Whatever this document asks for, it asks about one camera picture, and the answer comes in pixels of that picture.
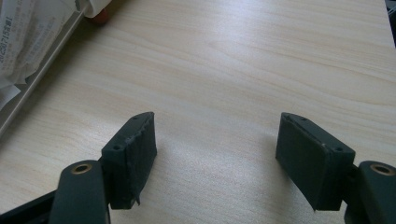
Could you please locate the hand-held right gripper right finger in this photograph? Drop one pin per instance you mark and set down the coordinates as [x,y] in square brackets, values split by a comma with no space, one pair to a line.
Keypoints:
[311,161]

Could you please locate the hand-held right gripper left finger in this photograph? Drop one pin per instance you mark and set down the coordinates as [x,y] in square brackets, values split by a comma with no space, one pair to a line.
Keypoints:
[130,161]

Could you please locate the white plastic tray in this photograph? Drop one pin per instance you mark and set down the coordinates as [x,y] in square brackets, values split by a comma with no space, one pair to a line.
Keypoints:
[37,76]

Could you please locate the white object with red base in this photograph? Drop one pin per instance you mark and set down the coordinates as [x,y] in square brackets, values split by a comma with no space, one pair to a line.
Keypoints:
[98,12]

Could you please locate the crumpled paper receipts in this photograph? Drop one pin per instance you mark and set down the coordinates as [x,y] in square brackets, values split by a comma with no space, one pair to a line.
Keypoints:
[26,40]

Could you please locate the dark object at table edge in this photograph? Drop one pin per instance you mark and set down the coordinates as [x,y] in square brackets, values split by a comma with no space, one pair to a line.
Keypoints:
[391,12]

